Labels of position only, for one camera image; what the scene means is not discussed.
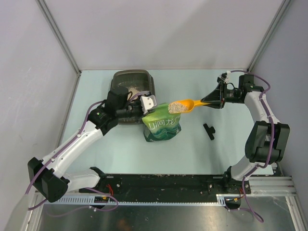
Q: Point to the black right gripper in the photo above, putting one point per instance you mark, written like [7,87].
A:
[218,96]

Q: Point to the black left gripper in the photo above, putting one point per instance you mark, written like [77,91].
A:
[141,114]

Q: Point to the green litter bag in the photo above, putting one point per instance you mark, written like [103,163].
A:
[160,125]

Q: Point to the yellow plastic scoop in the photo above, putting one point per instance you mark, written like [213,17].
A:
[184,106]

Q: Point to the black bag clip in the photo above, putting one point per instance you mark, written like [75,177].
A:
[210,131]

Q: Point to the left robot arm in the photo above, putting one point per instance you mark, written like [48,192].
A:
[49,175]

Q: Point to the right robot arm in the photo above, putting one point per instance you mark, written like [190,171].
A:
[267,140]

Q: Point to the beige litter pile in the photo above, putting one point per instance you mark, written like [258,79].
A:
[134,90]

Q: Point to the dark grey litter box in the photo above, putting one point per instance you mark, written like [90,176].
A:
[136,81]

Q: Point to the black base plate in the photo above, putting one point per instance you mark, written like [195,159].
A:
[170,187]

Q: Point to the aluminium frame rail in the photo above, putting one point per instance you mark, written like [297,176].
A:
[55,188]

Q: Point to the grey slotted cable duct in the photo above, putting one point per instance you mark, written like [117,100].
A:
[90,199]

